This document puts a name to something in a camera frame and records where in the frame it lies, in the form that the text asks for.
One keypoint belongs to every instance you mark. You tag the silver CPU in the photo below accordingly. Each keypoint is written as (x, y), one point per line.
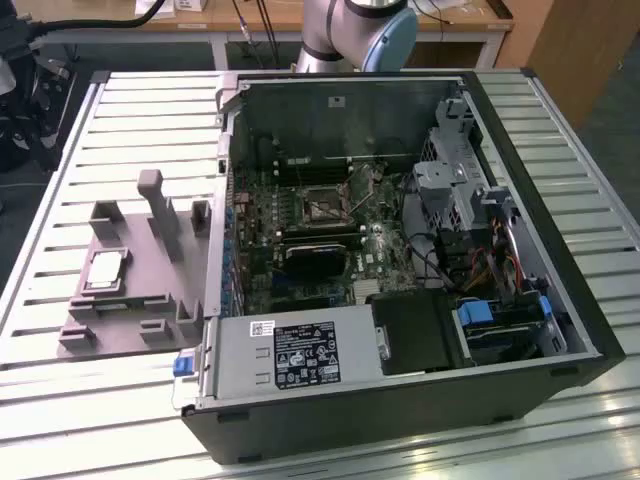
(105, 270)

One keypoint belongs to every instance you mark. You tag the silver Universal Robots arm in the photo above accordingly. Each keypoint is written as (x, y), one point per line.
(340, 30)

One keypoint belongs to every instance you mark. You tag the black RAM slot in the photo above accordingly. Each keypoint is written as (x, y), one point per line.
(325, 240)
(320, 230)
(315, 178)

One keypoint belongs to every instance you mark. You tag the CPU socket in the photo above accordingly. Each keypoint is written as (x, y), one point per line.
(325, 210)

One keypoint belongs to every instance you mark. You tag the black graphics card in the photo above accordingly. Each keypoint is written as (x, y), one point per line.
(315, 262)

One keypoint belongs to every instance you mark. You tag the green motherboard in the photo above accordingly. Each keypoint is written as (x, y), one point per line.
(260, 260)

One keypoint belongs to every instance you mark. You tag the small silver heatsink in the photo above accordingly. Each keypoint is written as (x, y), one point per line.
(367, 291)

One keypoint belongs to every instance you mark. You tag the RAM stick with white label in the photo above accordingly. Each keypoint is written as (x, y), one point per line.
(300, 161)

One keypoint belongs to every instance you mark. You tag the white barcode sticker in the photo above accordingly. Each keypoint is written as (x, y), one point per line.
(261, 329)

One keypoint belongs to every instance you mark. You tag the black power supply label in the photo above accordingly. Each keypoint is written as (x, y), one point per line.
(305, 355)

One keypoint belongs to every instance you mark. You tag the black plastic shroud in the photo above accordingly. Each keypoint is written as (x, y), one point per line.
(415, 330)

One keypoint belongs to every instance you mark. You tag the grey power supply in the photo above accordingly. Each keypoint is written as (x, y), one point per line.
(240, 345)

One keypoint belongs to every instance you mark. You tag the grey metal drive cage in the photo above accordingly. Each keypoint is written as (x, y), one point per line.
(440, 180)

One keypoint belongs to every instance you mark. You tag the hard disk in blue carrier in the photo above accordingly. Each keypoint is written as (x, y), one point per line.
(472, 312)

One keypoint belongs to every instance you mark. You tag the grey parts rack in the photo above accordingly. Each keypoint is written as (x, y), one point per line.
(140, 250)

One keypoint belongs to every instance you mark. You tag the blue case latch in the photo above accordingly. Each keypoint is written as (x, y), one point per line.
(182, 365)

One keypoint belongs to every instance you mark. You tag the black open PC case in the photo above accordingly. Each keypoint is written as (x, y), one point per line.
(350, 430)

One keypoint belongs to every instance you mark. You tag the wooden desk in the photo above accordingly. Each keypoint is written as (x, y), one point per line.
(200, 24)

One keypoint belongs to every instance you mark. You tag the wooden cabinet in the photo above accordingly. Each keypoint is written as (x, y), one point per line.
(575, 50)

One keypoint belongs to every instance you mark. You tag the black equipment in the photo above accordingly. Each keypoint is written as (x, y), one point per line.
(25, 100)

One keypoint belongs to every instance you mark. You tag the small case wall sticker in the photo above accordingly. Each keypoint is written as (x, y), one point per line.
(336, 101)

